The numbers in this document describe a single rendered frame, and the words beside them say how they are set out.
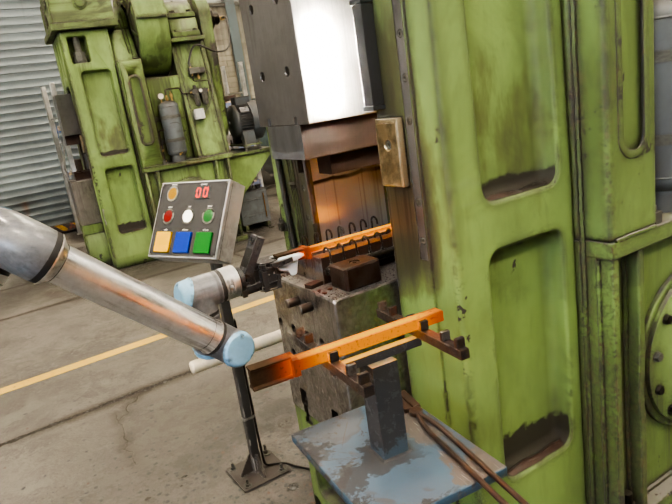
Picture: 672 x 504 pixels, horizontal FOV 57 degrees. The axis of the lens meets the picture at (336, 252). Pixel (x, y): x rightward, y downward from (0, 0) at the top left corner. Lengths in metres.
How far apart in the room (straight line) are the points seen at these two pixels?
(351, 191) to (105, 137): 4.65
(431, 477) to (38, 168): 8.63
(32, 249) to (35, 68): 8.31
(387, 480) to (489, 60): 1.00
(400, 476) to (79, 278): 0.77
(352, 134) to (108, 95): 4.94
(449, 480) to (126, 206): 5.60
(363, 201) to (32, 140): 7.73
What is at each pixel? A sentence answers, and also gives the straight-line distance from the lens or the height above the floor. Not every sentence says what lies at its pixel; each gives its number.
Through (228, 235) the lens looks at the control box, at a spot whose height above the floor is 1.02.
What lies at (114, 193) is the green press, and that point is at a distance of 6.53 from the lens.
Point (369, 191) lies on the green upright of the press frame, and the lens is 2.12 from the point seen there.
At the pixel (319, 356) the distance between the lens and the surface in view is 1.20.
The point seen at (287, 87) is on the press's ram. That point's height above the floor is 1.47.
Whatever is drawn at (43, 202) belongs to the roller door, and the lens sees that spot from 9.55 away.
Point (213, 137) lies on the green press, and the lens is 6.68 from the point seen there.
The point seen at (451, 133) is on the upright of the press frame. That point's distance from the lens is 1.45.
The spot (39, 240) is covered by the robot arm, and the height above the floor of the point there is 1.24.
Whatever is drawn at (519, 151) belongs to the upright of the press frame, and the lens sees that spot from 1.69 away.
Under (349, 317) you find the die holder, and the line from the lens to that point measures 1.64.
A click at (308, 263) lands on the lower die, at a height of 0.96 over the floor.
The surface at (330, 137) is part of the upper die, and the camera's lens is 1.72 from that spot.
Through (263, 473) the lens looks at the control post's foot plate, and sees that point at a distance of 2.60.
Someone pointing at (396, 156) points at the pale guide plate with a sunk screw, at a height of 1.26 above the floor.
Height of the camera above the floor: 1.45
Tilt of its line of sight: 15 degrees down
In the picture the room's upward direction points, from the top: 8 degrees counter-clockwise
